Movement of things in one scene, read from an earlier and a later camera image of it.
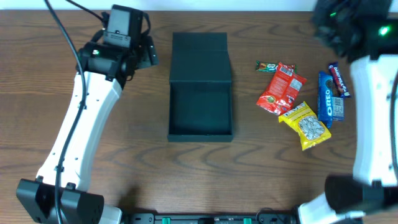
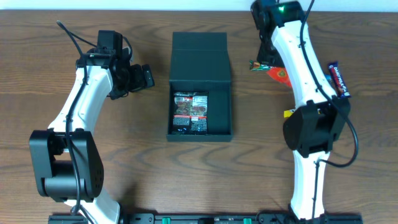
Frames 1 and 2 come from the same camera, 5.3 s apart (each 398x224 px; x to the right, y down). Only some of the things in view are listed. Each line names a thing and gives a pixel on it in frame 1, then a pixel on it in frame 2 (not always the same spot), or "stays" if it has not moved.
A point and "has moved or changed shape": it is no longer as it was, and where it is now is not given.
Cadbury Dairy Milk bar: x=336 y=74 stays
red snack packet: x=279 y=96 has moved or changed shape
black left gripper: x=150 y=51 to x=147 y=78
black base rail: x=211 y=218 stays
